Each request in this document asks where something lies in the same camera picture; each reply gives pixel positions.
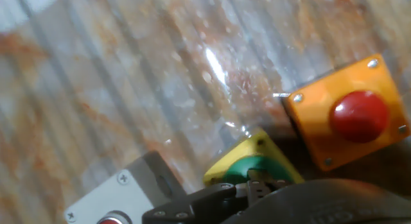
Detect orange box red mushroom button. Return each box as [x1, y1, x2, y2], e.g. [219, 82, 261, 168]
[281, 53, 411, 173]

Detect grey box red button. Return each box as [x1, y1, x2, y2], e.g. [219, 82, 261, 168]
[63, 150, 187, 224]

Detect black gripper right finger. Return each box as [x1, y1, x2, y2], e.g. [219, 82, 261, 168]
[247, 168, 292, 199]

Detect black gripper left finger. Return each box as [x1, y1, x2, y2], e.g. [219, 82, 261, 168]
[142, 181, 258, 224]

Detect yellow box green mushroom button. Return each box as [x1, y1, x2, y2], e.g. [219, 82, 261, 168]
[202, 127, 305, 187]

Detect marble pattern mat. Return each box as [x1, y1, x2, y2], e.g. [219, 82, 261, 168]
[0, 0, 411, 224]

